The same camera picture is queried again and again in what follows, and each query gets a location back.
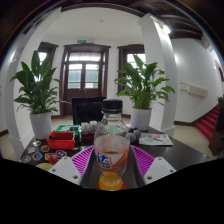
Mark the black chair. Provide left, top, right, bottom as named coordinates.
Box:
left=71, top=96, right=107, bottom=126

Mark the purple-edged round sticker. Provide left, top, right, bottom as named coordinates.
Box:
left=54, top=149, right=68, bottom=159

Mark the red carpeted staircase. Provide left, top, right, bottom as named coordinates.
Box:
left=194, top=106, right=221, bottom=142

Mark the printed paper leaflet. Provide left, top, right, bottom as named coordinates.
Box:
left=138, top=132, right=174, bottom=147

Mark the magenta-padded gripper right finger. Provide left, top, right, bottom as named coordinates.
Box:
left=126, top=145, right=177, bottom=190

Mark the blue round sticker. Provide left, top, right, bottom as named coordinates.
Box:
left=32, top=152, right=43, bottom=162

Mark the dark box with white packets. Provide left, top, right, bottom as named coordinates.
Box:
left=79, top=120, right=100, bottom=144

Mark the dark wooden double door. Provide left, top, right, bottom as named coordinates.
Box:
left=59, top=43, right=111, bottom=118

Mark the leafy plant in white pot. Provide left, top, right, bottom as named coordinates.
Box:
left=114, top=54, right=177, bottom=132
left=9, top=50, right=69, bottom=140

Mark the red plastic box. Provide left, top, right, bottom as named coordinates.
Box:
left=46, top=131, right=76, bottom=150

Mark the white wall radiator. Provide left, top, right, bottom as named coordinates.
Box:
left=179, top=82, right=209, bottom=98

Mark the green box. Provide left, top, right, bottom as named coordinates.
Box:
left=55, top=124, right=81, bottom=138

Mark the grey rounded object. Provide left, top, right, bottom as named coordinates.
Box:
left=126, top=128, right=143, bottom=144

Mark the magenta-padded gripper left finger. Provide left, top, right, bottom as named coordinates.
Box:
left=48, top=144, right=100, bottom=190

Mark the small red ball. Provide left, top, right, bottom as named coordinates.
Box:
left=48, top=154, right=60, bottom=165

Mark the wall lamp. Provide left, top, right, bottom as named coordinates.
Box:
left=160, top=24, right=172, bottom=36

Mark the clear orange-label drink bottle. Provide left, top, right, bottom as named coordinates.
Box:
left=93, top=98, right=131, bottom=192

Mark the dark-framed window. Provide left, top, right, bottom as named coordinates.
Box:
left=117, top=43, right=147, bottom=94
left=36, top=41, right=59, bottom=66

